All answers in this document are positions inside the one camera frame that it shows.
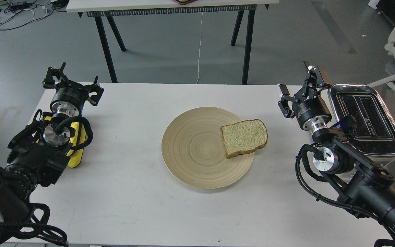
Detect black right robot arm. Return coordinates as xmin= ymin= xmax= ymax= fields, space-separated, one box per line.
xmin=278 ymin=61 xmax=395 ymax=247

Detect white chrome toaster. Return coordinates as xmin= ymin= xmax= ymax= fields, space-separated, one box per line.
xmin=328 ymin=84 xmax=395 ymax=164

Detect brown object on background table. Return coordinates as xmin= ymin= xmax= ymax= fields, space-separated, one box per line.
xmin=174 ymin=0 xmax=196 ymax=5

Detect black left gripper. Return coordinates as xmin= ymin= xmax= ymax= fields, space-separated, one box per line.
xmin=42 ymin=62 xmax=105 ymax=116

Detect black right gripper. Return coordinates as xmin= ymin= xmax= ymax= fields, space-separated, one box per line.
xmin=278 ymin=61 xmax=332 ymax=131

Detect round wooden plate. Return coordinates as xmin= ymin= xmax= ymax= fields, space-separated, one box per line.
xmin=161 ymin=107 xmax=254 ymax=189

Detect white hanging cable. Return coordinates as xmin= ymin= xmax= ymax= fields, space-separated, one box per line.
xmin=196 ymin=12 xmax=204 ymax=84

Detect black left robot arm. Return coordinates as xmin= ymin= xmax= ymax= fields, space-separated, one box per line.
xmin=0 ymin=63 xmax=104 ymax=247

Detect yellow cloth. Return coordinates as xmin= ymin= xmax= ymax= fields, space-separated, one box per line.
xmin=36 ymin=116 xmax=93 ymax=168

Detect white background table black legs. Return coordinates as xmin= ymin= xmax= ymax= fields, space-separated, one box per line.
xmin=65 ymin=0 xmax=278 ymax=85

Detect cables and power strips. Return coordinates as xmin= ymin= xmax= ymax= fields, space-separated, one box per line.
xmin=0 ymin=0 xmax=70 ymax=35

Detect slice of bread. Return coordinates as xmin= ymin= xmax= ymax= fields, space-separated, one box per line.
xmin=220 ymin=119 xmax=268 ymax=158

